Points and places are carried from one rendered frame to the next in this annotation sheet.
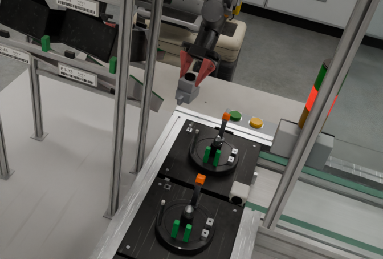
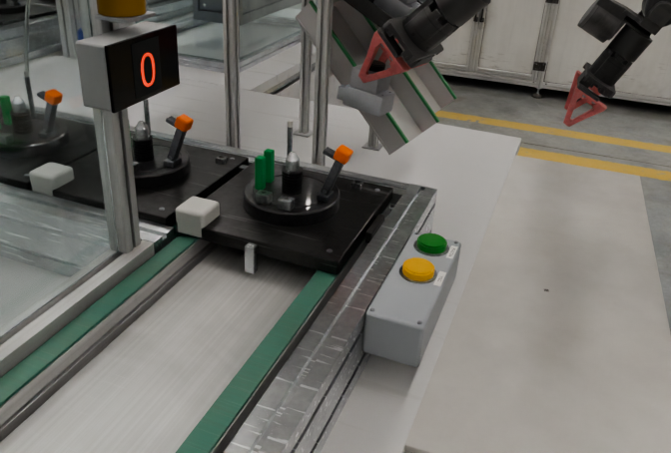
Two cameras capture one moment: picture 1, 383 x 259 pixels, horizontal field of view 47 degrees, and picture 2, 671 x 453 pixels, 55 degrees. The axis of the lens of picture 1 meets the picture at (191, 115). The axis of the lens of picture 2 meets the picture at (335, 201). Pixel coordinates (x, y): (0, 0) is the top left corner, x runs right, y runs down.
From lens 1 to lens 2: 1.47 m
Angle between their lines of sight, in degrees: 80
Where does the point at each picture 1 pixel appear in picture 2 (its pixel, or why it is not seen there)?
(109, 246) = not seen: hidden behind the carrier
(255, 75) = not seen: outside the picture
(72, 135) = (380, 164)
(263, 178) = (268, 295)
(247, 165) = (271, 235)
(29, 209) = (248, 146)
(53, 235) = not seen: hidden behind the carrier
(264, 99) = (639, 403)
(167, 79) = (594, 246)
